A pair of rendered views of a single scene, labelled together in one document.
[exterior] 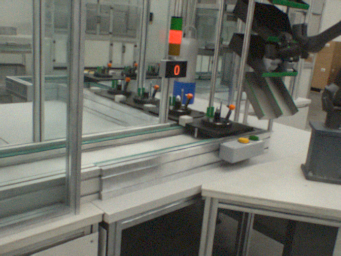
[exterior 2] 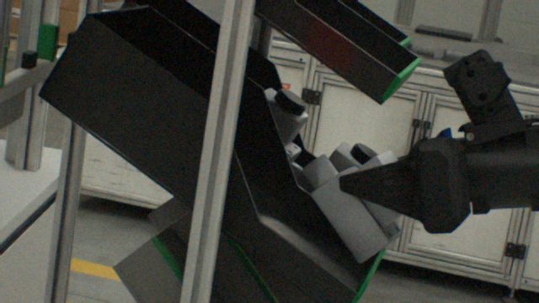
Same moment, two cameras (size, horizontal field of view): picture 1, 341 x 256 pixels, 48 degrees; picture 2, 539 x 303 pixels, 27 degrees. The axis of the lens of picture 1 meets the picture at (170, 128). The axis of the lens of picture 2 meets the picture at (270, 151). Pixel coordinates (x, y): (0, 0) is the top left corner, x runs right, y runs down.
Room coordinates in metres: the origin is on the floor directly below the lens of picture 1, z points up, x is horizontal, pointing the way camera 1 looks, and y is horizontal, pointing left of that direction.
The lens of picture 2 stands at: (1.25, 0.19, 1.47)
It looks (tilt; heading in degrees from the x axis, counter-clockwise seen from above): 12 degrees down; 316
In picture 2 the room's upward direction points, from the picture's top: 9 degrees clockwise
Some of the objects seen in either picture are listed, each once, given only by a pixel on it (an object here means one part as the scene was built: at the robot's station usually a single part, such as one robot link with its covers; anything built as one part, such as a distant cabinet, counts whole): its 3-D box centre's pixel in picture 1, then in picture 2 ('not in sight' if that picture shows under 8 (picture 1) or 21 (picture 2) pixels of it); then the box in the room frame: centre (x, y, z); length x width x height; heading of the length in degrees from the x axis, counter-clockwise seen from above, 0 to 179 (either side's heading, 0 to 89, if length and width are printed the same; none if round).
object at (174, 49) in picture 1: (174, 49); not in sight; (1.62, 0.01, 1.28); 0.05 x 0.05 x 0.05
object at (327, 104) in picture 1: (335, 103); not in sight; (1.43, -0.61, 1.15); 0.09 x 0.07 x 0.06; 114
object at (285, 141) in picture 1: (150, 126); not in sight; (1.99, 0.11, 0.84); 1.50 x 1.41 x 0.03; 135
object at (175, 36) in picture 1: (175, 36); not in sight; (1.62, 0.01, 1.33); 0.05 x 0.05 x 0.05
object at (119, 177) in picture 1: (198, 156); not in sight; (1.37, -0.11, 0.91); 0.89 x 0.06 x 0.11; 135
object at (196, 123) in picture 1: (215, 126); not in sight; (1.67, -0.20, 0.96); 0.24 x 0.24 x 0.02; 45
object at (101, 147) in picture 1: (162, 145); not in sight; (1.48, 0.03, 0.91); 0.84 x 0.28 x 0.10; 135
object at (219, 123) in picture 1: (216, 122); not in sight; (1.67, -0.20, 0.98); 0.14 x 0.14 x 0.02
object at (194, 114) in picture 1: (177, 103); not in sight; (1.85, -0.02, 1.01); 0.24 x 0.24 x 0.13; 45
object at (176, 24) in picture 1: (176, 24); not in sight; (1.62, 0.01, 1.38); 0.05 x 0.05 x 0.05
